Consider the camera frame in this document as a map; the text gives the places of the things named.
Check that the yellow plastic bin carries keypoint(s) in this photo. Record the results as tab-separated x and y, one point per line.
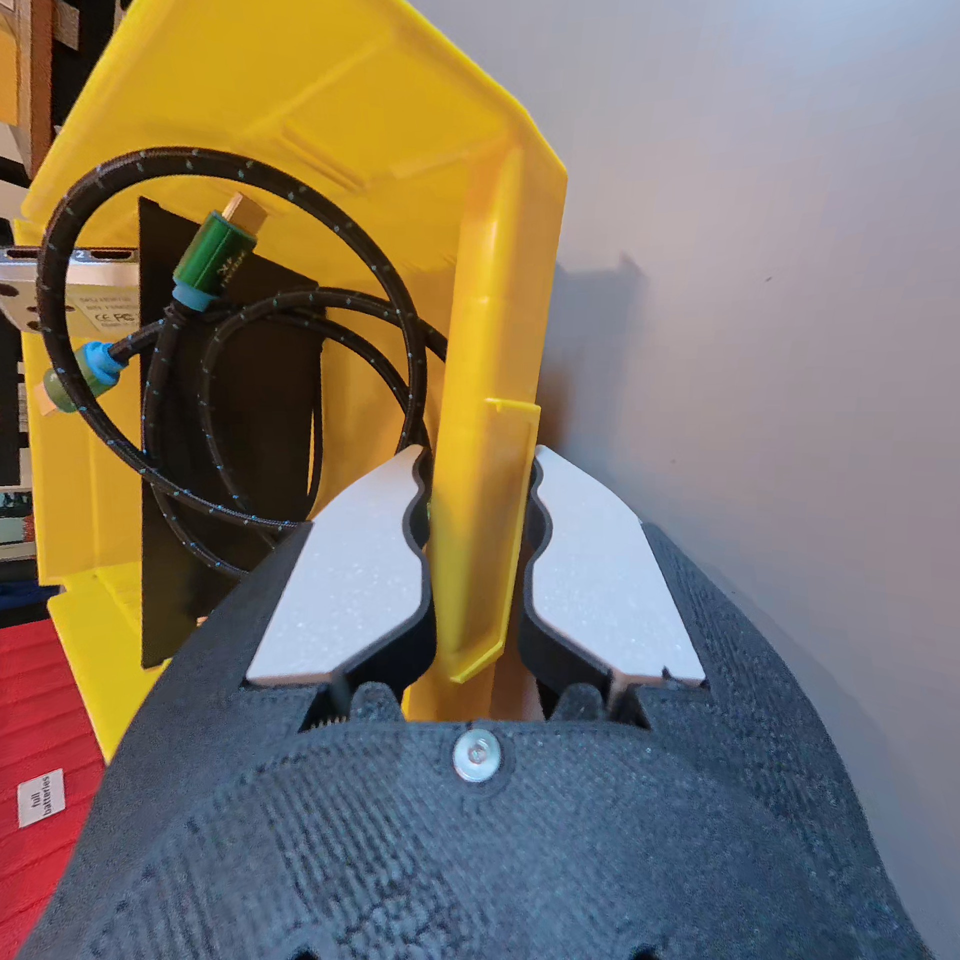
375	120

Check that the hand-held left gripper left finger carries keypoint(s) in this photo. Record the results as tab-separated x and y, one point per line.
338	600

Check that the red ribbed crate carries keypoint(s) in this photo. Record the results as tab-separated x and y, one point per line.
45	720

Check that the black bin divider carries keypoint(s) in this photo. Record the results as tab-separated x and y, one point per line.
270	435

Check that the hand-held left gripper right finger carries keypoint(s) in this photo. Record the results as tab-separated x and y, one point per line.
615	600

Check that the grey hdmi hub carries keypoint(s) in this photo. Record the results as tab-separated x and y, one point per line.
90	293

